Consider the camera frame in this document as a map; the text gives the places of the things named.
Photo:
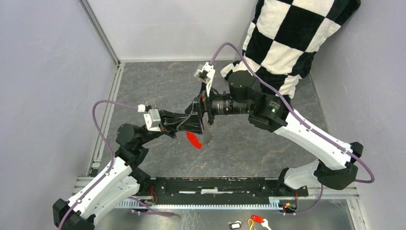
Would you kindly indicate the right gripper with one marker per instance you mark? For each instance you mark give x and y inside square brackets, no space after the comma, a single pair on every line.
[202,104]

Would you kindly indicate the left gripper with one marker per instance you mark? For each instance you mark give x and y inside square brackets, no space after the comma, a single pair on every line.
[169,122]

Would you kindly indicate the red key tag with keyring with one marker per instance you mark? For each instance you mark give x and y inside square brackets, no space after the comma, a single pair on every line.
[201,140]

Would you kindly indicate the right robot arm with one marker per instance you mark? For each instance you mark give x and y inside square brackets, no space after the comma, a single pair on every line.
[334,166]

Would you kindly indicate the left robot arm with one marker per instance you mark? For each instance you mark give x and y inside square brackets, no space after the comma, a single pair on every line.
[122,177]

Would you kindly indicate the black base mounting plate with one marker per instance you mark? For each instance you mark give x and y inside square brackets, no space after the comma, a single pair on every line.
[216,190]

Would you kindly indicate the red key tag bottom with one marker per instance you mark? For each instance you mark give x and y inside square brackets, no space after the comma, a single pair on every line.
[257,219]

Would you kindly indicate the black white checkered blanket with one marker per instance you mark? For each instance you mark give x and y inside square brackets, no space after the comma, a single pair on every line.
[284,37]

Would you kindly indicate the yellow carabiner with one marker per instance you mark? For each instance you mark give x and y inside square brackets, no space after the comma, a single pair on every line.
[250,223]

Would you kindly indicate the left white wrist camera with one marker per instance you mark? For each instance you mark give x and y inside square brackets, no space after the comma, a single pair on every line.
[151,117]

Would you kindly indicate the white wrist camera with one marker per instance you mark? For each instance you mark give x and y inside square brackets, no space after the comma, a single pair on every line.
[151,117]
[205,73]

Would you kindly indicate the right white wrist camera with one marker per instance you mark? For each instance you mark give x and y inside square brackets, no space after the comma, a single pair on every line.
[205,73]

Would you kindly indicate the white slotted cable duct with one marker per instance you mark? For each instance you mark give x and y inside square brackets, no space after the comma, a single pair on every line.
[272,204]

